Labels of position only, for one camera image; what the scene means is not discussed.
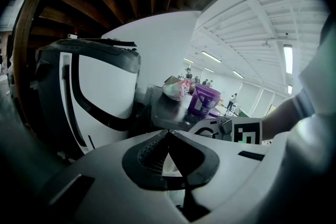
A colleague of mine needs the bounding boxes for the person's right forearm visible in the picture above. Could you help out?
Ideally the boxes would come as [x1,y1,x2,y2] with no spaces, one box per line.
[261,94,305,141]

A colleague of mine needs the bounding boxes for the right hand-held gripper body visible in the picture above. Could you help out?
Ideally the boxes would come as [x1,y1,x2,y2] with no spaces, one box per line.
[216,115,263,145]

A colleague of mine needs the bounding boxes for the open cardboard box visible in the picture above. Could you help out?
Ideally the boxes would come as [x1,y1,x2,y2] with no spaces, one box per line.
[164,75,196,95]

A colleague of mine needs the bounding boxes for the white detergent drawer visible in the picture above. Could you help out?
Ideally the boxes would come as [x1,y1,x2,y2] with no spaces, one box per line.
[161,152,184,178]

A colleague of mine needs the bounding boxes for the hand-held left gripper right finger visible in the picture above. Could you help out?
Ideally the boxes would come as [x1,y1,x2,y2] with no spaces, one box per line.
[168,129,272,224]

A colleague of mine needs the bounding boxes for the purple powder container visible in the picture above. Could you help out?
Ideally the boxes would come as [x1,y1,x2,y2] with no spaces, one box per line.
[187,83,222,116]

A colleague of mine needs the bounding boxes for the long ceiling light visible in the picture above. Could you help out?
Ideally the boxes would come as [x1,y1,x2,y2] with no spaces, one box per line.
[201,51,223,63]
[282,44,293,74]

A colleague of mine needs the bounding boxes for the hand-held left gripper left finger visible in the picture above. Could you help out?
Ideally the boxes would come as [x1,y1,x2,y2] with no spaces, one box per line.
[35,129,190,224]

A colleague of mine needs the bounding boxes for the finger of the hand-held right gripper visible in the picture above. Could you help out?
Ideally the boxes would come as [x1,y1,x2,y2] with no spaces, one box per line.
[188,118,224,141]

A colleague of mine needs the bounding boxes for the white and black appliance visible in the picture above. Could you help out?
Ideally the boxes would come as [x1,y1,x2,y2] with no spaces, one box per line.
[30,38,141,155]

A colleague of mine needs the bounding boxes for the floral detergent refill pouch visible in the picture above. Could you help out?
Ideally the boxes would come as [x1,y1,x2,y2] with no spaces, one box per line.
[162,78,194,102]

